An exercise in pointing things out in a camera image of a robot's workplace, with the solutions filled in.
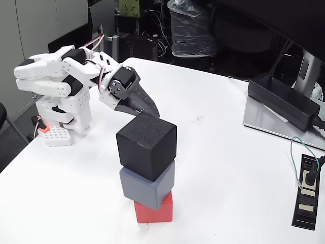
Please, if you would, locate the black monitor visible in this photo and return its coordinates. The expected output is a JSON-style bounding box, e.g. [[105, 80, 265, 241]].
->
[[213, 0, 325, 62]]

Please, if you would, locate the red white black servo cable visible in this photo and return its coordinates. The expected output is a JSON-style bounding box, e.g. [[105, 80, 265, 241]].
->
[[85, 58, 112, 97]]

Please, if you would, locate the black cube block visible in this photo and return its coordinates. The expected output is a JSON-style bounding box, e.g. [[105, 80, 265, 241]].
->
[[116, 113, 177, 182]]

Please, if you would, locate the black adapter power cord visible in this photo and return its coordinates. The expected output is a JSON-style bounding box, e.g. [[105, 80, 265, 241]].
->
[[310, 114, 325, 140]]

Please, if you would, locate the silver monitor base plate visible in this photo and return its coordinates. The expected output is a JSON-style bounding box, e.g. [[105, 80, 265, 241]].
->
[[243, 95, 325, 150]]

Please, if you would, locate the green ground wire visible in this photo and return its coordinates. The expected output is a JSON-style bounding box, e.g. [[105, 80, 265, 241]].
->
[[290, 136, 321, 190]]

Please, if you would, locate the black chair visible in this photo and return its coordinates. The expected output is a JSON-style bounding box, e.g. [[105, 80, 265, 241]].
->
[[0, 102, 30, 145]]

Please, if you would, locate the white perforated table clamp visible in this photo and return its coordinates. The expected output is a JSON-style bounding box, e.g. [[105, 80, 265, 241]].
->
[[42, 126, 74, 147]]

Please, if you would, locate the clear tape with cross mark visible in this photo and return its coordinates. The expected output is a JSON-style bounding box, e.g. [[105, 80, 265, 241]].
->
[[191, 114, 205, 126]]

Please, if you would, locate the clear tape marker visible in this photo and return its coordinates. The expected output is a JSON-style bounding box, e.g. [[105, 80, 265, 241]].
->
[[176, 152, 186, 168]]

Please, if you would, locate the black power adapter brick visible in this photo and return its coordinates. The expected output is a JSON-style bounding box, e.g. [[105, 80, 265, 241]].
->
[[247, 73, 321, 132]]

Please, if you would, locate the red cube block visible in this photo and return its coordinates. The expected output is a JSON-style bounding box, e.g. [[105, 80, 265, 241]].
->
[[134, 192, 174, 224]]

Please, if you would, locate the black plug with cable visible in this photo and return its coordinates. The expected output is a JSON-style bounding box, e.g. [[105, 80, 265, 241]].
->
[[303, 155, 325, 186]]

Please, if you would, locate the crumpled white plastic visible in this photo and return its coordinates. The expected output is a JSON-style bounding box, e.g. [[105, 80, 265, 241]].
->
[[311, 82, 325, 101]]

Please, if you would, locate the silver monitor stand column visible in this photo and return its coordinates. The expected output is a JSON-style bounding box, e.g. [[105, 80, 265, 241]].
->
[[291, 48, 322, 99]]

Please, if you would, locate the black flat panel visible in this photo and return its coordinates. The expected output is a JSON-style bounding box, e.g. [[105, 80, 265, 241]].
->
[[48, 24, 90, 51]]

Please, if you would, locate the black power strip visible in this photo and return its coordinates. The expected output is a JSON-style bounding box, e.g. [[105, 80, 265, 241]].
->
[[291, 154, 320, 231]]

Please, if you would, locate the orange connector with cable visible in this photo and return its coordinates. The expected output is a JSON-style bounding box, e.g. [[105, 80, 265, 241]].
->
[[31, 115, 49, 140]]

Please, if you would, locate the grey cube block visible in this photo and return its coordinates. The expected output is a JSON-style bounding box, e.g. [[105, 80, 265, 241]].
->
[[119, 160, 176, 211]]

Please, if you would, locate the black desktop computer case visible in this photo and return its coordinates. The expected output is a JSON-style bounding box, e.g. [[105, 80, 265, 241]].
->
[[119, 32, 160, 62]]

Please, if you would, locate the green circuit board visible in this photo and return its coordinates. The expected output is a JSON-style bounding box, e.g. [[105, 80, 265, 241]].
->
[[119, 0, 140, 18]]

